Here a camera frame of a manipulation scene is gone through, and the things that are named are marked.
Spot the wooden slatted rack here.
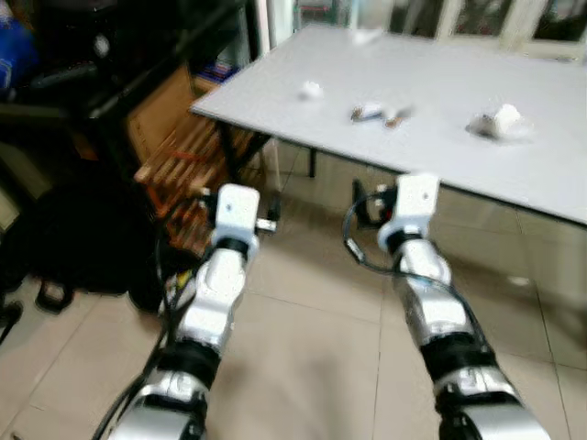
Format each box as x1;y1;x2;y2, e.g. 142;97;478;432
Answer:
133;115;276;258

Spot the white window frame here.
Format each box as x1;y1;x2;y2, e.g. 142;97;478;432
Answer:
261;0;587;61

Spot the black shelf table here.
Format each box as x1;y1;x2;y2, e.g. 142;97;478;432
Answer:
0;0;262;184

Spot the small brown wrapper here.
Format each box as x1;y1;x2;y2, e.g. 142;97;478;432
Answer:
385;106;414;127

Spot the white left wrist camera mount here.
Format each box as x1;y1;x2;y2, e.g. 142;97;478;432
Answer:
211;183;262;241

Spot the black trolley suitcase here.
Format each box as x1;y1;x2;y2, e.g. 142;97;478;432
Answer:
0;170;175;317

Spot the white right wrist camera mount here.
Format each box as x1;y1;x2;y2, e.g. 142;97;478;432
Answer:
376;172;441;241

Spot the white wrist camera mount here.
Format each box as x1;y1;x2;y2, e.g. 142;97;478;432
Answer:
211;183;262;241
376;172;441;241

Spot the white blue wrapper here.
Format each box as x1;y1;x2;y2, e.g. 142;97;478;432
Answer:
350;103;386;124

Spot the grey table with black legs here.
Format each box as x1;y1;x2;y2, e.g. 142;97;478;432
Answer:
190;20;587;230

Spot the small crumpled white paper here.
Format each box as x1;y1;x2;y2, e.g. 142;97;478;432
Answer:
299;81;327;102

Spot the large crumpled white tissue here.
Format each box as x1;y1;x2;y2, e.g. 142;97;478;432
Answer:
466;103;535;143

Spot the blue printed box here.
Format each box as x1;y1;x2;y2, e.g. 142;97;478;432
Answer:
200;62;241;83

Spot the brown cardboard box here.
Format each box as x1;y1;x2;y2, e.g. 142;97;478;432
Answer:
124;64;221;161

